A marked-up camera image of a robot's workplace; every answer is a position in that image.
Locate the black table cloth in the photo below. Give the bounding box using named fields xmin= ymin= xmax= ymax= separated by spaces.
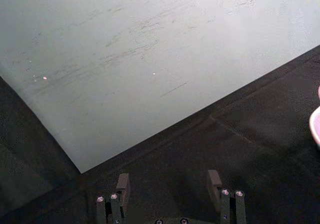
xmin=0 ymin=44 xmax=320 ymax=224

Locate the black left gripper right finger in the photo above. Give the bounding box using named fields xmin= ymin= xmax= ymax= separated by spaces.
xmin=206 ymin=169 xmax=247 ymax=224

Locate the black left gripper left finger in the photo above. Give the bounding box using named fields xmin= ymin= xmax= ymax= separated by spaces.
xmin=96 ymin=173 xmax=132 ymax=224

